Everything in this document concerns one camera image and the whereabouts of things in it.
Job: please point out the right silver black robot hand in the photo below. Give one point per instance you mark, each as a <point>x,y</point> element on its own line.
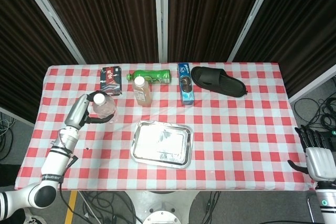
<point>319,163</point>

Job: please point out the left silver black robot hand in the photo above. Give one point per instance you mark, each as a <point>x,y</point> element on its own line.
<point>77,112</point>

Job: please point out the clear water bottle white cap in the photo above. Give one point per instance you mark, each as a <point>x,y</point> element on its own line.
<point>105,108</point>

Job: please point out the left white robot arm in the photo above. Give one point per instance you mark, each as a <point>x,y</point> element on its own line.
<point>55,161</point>

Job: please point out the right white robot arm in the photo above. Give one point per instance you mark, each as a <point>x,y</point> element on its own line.
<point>326,203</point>

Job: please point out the pale juice bottle white cap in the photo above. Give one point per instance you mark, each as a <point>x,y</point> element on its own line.
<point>143,95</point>

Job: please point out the green drink bottle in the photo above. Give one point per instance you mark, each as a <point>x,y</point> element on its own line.
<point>157,76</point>

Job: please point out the stainless steel rectangular tray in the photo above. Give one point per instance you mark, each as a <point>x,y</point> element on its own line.
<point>160,142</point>

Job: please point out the black box with green light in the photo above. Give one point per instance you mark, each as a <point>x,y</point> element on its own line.
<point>331,140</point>

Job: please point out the dark box with palace print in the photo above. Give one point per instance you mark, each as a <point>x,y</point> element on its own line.
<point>111,79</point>

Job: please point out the red white checkered tablecloth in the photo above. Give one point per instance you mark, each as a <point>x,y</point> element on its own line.
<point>236,129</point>

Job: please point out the blue cookie box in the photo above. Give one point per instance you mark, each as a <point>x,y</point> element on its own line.
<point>186,85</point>

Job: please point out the white robot torso base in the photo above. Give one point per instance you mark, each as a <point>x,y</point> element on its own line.
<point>162,200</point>

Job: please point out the black rubber slipper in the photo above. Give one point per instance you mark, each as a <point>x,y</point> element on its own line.
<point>218,79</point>

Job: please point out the white partition frame post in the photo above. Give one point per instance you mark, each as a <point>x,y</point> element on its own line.
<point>162,16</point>
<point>52,16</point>
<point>250,16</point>
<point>15,115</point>
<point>312,87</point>

